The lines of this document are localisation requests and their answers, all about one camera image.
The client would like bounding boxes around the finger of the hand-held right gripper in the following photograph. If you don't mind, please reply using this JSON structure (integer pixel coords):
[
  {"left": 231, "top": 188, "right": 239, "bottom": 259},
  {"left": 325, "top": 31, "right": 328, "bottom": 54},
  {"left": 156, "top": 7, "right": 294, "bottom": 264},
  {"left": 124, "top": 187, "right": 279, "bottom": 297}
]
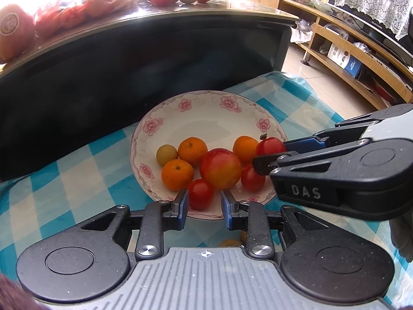
[
  {"left": 283, "top": 115, "right": 382, "bottom": 153},
  {"left": 252, "top": 138, "right": 371, "bottom": 175}
]

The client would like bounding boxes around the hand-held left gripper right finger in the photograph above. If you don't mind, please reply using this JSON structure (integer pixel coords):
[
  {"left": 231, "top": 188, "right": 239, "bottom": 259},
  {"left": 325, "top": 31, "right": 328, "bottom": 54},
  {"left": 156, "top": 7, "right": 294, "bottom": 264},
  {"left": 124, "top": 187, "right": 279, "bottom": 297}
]
[{"left": 221, "top": 189, "right": 328, "bottom": 259}]

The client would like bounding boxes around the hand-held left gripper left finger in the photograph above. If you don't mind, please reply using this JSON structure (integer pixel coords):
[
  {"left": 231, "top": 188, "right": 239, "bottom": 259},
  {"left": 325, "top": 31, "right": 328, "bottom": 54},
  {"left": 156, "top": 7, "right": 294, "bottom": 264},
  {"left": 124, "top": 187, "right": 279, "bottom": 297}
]
[{"left": 79, "top": 188, "right": 190, "bottom": 261}]

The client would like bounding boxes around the red cherry tomato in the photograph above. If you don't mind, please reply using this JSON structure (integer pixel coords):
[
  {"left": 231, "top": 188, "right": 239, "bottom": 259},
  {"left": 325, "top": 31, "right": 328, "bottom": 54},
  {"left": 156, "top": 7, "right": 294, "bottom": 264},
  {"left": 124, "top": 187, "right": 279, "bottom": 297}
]
[
  {"left": 241, "top": 165, "right": 266, "bottom": 192},
  {"left": 188, "top": 179, "right": 214, "bottom": 210},
  {"left": 256, "top": 135, "right": 287, "bottom": 157}
]

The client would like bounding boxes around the orange mandarin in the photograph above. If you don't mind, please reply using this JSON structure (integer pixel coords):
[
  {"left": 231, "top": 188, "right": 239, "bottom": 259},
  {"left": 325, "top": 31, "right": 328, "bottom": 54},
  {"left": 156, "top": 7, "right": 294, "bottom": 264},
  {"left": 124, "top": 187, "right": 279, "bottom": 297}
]
[
  {"left": 178, "top": 137, "right": 209, "bottom": 167},
  {"left": 233, "top": 136, "right": 259, "bottom": 165},
  {"left": 161, "top": 159, "right": 195, "bottom": 191}
]

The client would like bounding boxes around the red apple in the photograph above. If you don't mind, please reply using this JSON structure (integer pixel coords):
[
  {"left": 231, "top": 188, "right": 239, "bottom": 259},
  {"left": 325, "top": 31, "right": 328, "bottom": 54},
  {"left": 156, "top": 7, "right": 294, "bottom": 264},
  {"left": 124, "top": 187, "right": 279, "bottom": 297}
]
[{"left": 199, "top": 148, "right": 243, "bottom": 191}]

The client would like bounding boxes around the tan longan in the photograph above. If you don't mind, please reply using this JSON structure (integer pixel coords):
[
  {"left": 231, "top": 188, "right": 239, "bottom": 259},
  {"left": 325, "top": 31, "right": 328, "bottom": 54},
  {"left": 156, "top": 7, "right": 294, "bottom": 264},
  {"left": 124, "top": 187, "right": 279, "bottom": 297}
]
[{"left": 156, "top": 144, "right": 179, "bottom": 166}]

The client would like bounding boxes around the white floral bowl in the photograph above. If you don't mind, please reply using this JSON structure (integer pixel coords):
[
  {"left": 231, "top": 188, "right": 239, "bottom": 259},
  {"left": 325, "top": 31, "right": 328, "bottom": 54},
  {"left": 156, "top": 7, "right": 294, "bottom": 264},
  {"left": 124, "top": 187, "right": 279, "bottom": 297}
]
[{"left": 130, "top": 90, "right": 288, "bottom": 221}]

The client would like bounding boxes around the person's right hand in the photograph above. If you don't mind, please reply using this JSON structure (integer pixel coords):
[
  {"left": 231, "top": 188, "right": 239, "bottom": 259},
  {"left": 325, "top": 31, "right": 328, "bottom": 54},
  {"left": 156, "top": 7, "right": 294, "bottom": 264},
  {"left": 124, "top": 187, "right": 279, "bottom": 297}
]
[{"left": 390, "top": 208, "right": 413, "bottom": 263}]

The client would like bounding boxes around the wooden media cabinet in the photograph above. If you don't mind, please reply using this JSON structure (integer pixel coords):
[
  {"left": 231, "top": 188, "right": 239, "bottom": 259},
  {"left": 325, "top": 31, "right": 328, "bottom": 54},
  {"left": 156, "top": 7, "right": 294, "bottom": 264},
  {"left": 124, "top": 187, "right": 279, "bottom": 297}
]
[{"left": 252, "top": 0, "right": 413, "bottom": 111}]

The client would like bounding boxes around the blue white carton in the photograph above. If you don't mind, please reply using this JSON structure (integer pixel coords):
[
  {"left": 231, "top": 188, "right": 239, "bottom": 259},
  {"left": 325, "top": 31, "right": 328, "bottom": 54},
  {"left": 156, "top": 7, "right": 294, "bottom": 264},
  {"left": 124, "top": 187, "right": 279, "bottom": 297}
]
[{"left": 327, "top": 41, "right": 364, "bottom": 79}]

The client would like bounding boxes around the blue white checkered tablecloth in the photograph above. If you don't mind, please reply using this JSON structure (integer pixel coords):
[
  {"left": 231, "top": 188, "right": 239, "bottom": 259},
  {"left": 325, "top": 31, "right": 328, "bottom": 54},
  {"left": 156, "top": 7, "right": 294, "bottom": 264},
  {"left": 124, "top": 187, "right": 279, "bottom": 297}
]
[{"left": 0, "top": 70, "right": 413, "bottom": 310}]

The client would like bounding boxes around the black television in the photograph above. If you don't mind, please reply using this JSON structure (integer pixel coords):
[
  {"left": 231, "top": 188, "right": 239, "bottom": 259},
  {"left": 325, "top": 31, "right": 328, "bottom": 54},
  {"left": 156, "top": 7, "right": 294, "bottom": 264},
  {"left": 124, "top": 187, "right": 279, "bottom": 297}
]
[{"left": 328, "top": 0, "right": 413, "bottom": 67}]

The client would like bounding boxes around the black coffee table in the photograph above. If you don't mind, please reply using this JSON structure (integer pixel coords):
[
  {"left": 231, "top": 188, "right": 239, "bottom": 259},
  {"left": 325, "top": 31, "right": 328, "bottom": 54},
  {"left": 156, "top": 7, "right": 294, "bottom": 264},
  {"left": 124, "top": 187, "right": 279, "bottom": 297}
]
[{"left": 0, "top": 0, "right": 300, "bottom": 182}]

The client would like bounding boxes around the person's maroon clothing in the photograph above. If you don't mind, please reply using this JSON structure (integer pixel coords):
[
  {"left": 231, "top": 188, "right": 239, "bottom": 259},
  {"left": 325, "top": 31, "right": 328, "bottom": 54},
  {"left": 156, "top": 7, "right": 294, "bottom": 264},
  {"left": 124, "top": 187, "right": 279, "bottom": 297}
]
[{"left": 0, "top": 274, "right": 41, "bottom": 310}]

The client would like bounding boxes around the red net bag of oranges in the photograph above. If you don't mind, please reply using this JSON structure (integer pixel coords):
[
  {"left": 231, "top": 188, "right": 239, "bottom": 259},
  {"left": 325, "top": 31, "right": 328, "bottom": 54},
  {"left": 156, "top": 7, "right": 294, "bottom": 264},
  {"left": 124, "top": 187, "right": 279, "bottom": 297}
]
[{"left": 34, "top": 0, "right": 140, "bottom": 38}]

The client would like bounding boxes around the large pomelo with sticker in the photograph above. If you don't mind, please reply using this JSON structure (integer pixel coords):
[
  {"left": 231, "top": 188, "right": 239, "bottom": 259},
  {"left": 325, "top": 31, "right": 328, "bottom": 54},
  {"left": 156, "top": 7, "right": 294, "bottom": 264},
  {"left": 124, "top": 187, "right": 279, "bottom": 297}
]
[{"left": 0, "top": 4, "right": 35, "bottom": 64}]

